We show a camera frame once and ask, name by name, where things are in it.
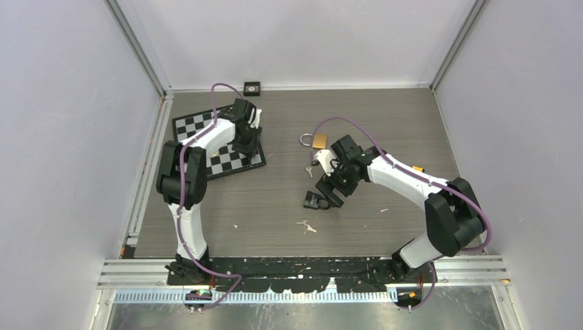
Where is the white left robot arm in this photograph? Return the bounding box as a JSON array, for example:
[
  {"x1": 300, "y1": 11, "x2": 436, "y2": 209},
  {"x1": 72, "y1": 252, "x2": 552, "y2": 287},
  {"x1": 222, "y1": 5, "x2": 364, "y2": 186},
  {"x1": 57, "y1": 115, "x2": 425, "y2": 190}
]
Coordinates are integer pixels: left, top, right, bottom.
[{"x1": 156, "y1": 98, "x2": 262, "y2": 285}]

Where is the black Kaijing padlock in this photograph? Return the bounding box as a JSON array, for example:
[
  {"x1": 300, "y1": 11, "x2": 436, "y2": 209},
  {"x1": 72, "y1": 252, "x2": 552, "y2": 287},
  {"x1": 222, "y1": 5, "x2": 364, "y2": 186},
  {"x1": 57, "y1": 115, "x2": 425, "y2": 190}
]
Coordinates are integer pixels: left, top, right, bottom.
[{"x1": 302, "y1": 190, "x2": 331, "y2": 210}]

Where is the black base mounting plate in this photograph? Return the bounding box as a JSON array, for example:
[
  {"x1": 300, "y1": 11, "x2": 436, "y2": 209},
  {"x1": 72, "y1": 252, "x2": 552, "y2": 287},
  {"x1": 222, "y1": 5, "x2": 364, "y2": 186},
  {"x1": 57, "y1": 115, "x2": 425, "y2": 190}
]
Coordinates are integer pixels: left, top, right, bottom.
[{"x1": 165, "y1": 256, "x2": 432, "y2": 294}]

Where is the yellow small padlock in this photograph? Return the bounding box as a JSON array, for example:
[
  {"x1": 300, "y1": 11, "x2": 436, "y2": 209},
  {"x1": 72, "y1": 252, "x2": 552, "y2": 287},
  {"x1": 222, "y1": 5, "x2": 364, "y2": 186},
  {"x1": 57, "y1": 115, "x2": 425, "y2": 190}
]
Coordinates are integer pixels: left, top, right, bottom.
[{"x1": 412, "y1": 166, "x2": 426, "y2": 173}]

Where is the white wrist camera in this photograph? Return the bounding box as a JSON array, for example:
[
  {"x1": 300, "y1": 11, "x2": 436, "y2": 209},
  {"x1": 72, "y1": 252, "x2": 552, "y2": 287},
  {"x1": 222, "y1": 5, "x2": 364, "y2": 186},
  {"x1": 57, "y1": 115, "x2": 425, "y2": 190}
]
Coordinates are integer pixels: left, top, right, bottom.
[
  {"x1": 249, "y1": 108, "x2": 262, "y2": 129},
  {"x1": 314, "y1": 149, "x2": 340, "y2": 177}
]

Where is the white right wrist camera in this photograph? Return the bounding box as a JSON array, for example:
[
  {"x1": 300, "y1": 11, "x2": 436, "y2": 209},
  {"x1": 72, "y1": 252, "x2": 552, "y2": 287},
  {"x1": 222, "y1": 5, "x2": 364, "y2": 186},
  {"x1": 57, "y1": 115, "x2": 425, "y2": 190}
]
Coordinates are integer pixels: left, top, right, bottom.
[{"x1": 314, "y1": 149, "x2": 340, "y2": 177}]

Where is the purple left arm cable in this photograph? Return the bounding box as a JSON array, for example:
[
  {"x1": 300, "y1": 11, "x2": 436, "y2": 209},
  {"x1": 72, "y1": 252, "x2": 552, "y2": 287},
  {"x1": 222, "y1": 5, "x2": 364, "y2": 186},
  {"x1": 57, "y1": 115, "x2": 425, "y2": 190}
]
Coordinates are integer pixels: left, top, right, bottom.
[{"x1": 175, "y1": 82, "x2": 247, "y2": 311}]

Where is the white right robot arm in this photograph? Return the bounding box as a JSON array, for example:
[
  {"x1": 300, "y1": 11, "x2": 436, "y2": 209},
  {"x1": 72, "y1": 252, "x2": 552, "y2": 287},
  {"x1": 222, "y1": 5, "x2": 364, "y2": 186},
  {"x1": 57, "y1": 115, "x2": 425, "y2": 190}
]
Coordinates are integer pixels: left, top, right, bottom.
[{"x1": 312, "y1": 135, "x2": 487, "y2": 283}]

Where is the black white chessboard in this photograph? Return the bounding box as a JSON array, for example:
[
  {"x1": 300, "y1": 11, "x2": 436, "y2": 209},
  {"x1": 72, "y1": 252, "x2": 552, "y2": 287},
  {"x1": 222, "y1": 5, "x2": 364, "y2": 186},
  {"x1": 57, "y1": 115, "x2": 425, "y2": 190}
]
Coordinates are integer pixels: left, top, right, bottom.
[{"x1": 172, "y1": 103, "x2": 268, "y2": 179}]

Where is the brass padlock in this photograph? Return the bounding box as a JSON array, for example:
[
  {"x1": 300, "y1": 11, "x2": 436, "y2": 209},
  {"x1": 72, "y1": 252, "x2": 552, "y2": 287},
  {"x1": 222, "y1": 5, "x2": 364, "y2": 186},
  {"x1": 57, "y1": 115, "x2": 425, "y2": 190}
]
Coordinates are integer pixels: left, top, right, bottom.
[{"x1": 299, "y1": 133, "x2": 328, "y2": 149}]

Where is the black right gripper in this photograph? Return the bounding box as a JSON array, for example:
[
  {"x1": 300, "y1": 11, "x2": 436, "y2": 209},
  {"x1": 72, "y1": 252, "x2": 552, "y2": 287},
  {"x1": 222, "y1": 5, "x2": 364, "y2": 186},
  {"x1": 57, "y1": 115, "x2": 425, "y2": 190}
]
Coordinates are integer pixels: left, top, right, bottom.
[{"x1": 316, "y1": 159, "x2": 361, "y2": 208}]

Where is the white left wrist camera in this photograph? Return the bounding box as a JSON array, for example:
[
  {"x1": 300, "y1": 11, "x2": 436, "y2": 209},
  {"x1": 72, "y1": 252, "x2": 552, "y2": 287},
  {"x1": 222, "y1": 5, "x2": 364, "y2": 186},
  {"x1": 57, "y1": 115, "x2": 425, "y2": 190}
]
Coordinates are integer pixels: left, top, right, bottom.
[{"x1": 249, "y1": 108, "x2": 262, "y2": 129}]

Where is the small black square box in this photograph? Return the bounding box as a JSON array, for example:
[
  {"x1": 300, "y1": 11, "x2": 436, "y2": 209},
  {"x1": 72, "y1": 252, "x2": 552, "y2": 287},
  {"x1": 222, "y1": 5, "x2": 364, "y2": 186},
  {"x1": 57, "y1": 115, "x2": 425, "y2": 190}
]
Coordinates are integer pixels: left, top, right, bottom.
[{"x1": 243, "y1": 81, "x2": 261, "y2": 97}]

